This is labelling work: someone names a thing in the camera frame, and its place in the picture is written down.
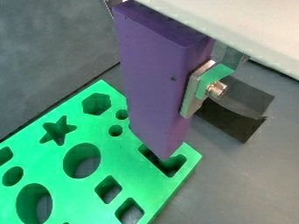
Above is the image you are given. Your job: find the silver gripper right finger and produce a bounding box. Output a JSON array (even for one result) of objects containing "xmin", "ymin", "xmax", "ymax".
[{"xmin": 180, "ymin": 41, "xmax": 247, "ymax": 119}]

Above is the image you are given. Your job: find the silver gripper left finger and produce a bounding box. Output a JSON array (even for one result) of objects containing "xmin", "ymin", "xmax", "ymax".
[{"xmin": 103, "ymin": 0, "xmax": 127, "ymax": 10}]

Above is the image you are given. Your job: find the tall purple arch block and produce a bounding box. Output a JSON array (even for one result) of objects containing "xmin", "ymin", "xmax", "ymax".
[{"xmin": 112, "ymin": 0, "xmax": 215, "ymax": 160}]

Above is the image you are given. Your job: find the dark grey arch holder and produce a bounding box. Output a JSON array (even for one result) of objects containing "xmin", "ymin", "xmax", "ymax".
[{"xmin": 196, "ymin": 76, "xmax": 275, "ymax": 143}]

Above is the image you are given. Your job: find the green shape sorter board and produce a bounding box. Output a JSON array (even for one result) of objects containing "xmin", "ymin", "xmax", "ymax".
[{"xmin": 0, "ymin": 80, "xmax": 202, "ymax": 224}]

